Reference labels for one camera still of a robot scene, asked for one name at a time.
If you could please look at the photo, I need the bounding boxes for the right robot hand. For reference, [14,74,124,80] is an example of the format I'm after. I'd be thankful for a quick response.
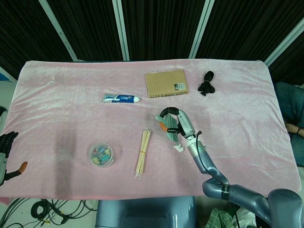
[159,106,197,139]

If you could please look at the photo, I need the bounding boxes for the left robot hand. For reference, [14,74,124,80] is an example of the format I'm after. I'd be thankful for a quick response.
[0,132,28,187]

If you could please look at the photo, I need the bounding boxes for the teal hand brush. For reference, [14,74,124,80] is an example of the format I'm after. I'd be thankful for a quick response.
[155,114,181,143]

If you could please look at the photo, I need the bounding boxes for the black tied fabric bundle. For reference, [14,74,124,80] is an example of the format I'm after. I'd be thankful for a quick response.
[198,70,216,97]

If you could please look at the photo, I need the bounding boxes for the brown spiral notebook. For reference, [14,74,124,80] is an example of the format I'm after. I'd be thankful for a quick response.
[144,68,190,99]

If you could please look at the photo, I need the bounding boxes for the wrapped wooden stick bundle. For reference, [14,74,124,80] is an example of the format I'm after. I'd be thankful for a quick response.
[134,128,152,181]

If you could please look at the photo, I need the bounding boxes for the pink plush table cover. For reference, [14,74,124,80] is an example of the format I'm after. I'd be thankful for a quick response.
[0,58,300,200]

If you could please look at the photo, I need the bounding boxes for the blue white toothpaste tube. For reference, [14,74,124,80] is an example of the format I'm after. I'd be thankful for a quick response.
[102,93,141,104]

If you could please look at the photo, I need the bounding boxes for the clear jar of binder clips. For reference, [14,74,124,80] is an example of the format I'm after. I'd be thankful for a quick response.
[88,142,116,169]

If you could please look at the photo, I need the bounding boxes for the blue grey robot torso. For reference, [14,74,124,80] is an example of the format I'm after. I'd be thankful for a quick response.
[95,196,198,228]

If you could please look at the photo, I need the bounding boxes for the green checked cloth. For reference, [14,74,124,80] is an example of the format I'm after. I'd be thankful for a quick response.
[207,208,235,228]

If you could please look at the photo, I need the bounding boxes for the black curtain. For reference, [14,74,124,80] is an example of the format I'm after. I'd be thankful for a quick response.
[0,0,304,84]

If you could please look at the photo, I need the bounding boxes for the person in blue jeans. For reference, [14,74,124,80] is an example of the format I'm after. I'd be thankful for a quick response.
[275,82,304,167]

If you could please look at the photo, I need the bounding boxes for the white crumpled plastic bag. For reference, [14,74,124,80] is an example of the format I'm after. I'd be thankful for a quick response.
[231,206,257,228]

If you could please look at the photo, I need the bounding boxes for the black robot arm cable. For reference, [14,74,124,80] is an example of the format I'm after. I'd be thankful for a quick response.
[196,130,228,187]

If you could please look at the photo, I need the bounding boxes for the white frame post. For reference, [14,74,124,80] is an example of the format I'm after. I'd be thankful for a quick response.
[39,0,78,61]
[189,0,216,59]
[264,18,304,67]
[112,0,130,61]
[0,66,17,83]

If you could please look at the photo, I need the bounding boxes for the coiled black floor cable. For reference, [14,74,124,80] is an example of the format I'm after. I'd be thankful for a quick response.
[31,199,54,220]

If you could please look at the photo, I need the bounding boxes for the loose black floor cables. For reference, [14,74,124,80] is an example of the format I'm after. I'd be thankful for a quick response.
[0,198,98,228]

